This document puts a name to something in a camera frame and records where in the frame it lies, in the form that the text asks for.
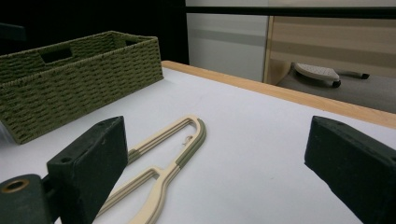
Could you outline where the black horizontal frame bar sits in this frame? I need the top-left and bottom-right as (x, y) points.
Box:
(185, 6), (396, 20)

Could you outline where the wooden desk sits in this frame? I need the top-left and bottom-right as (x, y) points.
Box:
(262, 15), (396, 87)

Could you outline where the green woven basket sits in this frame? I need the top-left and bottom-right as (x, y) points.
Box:
(0, 30), (164, 146)

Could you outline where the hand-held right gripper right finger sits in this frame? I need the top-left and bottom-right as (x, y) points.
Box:
(304, 116), (396, 224)

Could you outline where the beige clothes hanger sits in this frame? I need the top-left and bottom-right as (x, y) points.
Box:
(96, 113), (207, 224)

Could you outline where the chair base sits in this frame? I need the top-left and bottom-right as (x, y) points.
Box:
(290, 62), (372, 89)

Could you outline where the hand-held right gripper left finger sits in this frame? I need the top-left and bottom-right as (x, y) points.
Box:
(46, 116), (129, 224)

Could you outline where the white cabinet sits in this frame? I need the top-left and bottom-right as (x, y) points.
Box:
(186, 12), (270, 83)

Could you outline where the white table board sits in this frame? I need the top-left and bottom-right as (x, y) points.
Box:
(0, 66), (396, 224)

